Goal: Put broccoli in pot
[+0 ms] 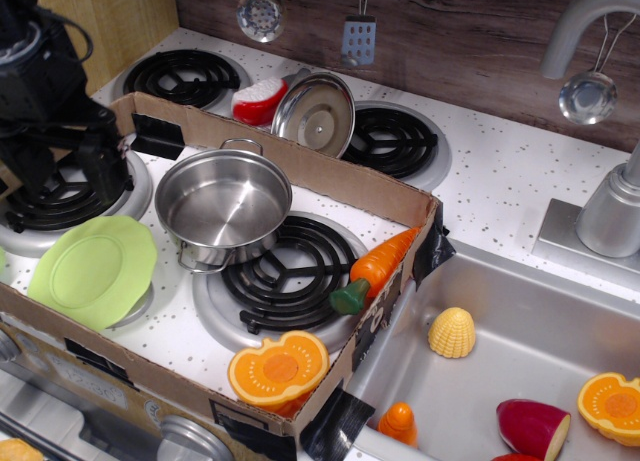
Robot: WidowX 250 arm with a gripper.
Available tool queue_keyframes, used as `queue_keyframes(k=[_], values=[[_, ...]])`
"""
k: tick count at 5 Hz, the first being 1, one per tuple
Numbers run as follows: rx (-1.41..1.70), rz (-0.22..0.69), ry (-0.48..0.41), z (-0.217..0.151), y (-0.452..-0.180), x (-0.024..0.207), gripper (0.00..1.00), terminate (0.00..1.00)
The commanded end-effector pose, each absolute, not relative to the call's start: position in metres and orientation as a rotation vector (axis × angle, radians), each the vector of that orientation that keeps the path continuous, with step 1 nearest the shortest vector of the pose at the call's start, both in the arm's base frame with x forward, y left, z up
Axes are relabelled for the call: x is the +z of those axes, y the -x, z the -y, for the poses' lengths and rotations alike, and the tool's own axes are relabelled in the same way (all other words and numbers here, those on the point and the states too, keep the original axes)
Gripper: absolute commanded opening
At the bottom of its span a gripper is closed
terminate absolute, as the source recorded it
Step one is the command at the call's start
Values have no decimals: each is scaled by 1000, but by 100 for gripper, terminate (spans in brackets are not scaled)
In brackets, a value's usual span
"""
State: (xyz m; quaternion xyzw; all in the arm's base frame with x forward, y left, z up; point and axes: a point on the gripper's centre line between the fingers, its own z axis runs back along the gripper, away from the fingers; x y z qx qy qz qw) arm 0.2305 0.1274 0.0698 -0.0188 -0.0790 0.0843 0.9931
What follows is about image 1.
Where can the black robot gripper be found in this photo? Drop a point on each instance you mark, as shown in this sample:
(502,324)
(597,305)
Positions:
(44,102)

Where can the light green toy broccoli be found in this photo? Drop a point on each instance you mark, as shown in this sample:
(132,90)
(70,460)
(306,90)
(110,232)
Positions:
(2,260)

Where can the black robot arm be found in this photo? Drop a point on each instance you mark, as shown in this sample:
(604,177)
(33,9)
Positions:
(17,3)

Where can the stainless steel pot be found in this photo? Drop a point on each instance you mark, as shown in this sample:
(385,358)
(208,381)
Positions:
(223,206)

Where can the steel pot lid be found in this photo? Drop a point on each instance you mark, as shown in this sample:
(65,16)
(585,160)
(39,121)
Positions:
(318,112)

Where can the front left black burner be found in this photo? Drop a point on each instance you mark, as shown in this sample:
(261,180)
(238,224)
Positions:
(32,223)

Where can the brown cardboard fence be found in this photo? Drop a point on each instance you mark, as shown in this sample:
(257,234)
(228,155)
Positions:
(80,394)

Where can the light green plastic plate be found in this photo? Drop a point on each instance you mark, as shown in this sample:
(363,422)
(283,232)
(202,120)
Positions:
(96,272)

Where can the red white toy cheese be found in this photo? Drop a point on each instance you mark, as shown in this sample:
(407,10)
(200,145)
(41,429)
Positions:
(256,105)

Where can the front right black burner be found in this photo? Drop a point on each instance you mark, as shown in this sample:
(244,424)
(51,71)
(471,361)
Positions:
(285,289)

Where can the hanging steel strainer spoon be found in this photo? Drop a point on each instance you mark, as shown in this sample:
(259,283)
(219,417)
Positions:
(262,21)

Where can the yellow toy at bottom left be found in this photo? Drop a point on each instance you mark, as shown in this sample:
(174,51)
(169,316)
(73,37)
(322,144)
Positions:
(18,450)

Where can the silver stove knob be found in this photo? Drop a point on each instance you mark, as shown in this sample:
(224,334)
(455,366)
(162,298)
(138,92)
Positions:
(183,439)

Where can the orange pumpkin half in fence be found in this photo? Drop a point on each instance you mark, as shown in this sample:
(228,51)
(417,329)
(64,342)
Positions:
(280,375)

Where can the hanging grey slotted spatula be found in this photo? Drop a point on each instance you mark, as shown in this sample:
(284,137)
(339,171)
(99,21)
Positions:
(359,38)

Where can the back right black burner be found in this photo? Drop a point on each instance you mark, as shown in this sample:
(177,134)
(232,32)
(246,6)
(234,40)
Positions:
(399,142)

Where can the small orange toy carrot piece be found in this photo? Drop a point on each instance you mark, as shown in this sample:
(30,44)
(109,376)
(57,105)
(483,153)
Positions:
(398,422)

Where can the yellow toy corn piece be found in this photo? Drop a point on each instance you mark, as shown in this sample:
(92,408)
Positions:
(452,333)

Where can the silver sink basin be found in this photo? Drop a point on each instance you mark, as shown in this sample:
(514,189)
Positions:
(538,337)

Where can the hanging steel ladle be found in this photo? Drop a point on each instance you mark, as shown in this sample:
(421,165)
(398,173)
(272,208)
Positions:
(590,97)

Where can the red toy at bottom edge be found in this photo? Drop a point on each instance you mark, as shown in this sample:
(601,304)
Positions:
(515,457)

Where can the purple toy eggplant half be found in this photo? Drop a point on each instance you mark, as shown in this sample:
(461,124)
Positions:
(533,428)

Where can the orange pumpkin half in sink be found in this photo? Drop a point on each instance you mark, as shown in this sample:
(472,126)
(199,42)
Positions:
(609,403)

